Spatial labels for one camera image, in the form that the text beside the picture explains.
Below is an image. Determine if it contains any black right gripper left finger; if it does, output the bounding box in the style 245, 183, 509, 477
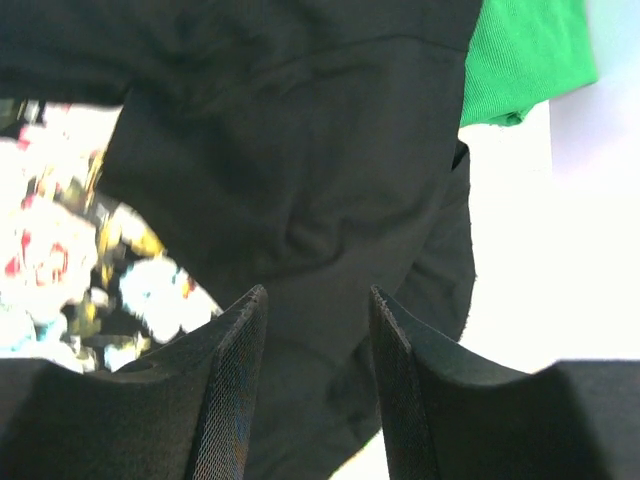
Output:
1, 286, 268, 480

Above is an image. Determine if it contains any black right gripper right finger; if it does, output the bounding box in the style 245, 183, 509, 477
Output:
369, 288, 639, 480

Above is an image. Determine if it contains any black floral print t shirt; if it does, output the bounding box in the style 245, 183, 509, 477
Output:
1, 1, 481, 479

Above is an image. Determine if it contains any folded green t shirt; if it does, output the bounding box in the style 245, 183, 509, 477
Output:
460, 0, 598, 127

